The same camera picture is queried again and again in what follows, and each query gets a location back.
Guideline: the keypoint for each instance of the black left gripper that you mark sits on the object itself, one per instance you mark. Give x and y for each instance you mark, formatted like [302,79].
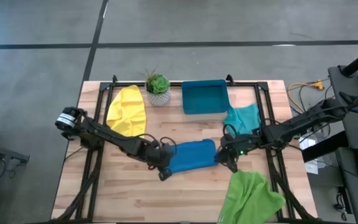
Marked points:
[160,155]

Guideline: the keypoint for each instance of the blue plastic bin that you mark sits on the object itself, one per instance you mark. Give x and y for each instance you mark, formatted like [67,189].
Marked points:
[205,96]

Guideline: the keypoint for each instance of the black desk crossbar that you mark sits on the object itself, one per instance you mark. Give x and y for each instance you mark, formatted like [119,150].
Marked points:
[325,146]

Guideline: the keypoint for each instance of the black metal table frame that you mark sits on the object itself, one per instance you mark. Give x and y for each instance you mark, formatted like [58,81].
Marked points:
[179,84]

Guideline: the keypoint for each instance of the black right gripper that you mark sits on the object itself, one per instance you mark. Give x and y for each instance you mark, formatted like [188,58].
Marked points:
[244,146]

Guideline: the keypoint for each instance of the black frame support strut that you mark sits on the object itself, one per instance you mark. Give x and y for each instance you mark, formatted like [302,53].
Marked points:
[114,79]
[230,79]

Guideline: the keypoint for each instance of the blue microfiber towel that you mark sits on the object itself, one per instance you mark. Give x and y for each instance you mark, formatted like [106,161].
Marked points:
[194,155]

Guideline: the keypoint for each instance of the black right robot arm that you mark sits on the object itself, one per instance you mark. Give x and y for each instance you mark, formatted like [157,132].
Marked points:
[291,127]

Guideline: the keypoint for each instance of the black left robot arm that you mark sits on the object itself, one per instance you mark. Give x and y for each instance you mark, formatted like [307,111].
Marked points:
[110,133]

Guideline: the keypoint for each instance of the yellow microfiber towel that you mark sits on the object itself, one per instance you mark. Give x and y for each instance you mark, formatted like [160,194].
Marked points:
[127,112]

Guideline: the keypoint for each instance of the teal microfiber towel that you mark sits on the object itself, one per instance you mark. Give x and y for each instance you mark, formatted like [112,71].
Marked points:
[244,119]

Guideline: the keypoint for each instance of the green microfiber towel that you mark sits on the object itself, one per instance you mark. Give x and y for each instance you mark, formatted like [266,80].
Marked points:
[250,199]

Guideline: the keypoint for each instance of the succulent in triangle-patterned pot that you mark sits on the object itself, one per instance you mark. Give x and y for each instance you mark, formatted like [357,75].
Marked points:
[158,88]

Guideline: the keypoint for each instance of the white paper sheet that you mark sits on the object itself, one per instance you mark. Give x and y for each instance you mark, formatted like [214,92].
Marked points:
[312,168]
[308,141]

